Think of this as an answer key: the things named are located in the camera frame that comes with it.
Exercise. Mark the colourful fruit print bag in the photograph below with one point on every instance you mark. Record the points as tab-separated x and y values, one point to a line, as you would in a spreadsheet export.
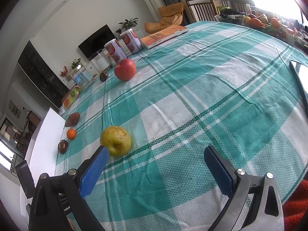
71	97

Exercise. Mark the dark brown mushroom left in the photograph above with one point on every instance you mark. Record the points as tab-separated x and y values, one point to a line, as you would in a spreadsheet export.
62	147

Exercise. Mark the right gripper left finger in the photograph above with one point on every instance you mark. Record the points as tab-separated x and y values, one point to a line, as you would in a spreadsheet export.
56	197

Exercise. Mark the sweet potato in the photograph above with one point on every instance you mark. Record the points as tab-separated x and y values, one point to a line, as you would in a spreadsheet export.
72	119

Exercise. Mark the white foam board box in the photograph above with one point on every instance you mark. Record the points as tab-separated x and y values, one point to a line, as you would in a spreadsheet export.
42	151

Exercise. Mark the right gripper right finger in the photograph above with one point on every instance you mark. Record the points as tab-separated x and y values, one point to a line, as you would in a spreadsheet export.
265	211

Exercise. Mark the clear plastic canister dark lid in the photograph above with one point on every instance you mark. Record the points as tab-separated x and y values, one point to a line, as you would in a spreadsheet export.
100	61

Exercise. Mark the red labelled can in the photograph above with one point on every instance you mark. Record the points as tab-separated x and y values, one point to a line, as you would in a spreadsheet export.
115	50
131	41

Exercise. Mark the orange book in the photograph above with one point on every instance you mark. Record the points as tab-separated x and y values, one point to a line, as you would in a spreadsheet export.
162	36

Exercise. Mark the green potted plant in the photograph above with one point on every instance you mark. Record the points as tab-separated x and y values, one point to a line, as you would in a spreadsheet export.
129	23

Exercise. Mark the black television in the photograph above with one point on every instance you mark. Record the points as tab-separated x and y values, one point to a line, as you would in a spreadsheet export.
91	45

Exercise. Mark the red flower vase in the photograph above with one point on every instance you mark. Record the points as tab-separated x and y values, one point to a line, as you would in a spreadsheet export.
65	73

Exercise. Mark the wooden chair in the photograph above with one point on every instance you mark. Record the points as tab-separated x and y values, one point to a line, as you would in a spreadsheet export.
202	10

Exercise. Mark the right red labelled can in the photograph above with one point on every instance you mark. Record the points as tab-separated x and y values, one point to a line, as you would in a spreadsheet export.
131	41

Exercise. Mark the yellow green apple lower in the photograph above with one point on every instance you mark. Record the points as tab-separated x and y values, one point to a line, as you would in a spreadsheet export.
117	140

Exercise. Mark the left red labelled can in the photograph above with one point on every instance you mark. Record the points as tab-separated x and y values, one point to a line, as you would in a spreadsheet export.
115	50

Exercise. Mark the teal plaid tablecloth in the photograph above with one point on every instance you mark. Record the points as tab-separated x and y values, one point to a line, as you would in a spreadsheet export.
218	84

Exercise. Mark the clear glass jar gold lid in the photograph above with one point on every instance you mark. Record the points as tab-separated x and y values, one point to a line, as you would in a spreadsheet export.
82	77

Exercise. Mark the orange tangerine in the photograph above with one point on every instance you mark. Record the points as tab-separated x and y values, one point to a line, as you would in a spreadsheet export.
71	134

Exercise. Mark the orange cushion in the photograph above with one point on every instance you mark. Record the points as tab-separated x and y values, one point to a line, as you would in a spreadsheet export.
171	15

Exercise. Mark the small dark fruit far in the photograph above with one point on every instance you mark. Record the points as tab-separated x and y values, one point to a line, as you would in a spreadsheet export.
103	76

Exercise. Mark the red apple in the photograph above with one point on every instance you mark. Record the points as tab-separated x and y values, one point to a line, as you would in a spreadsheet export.
125	70

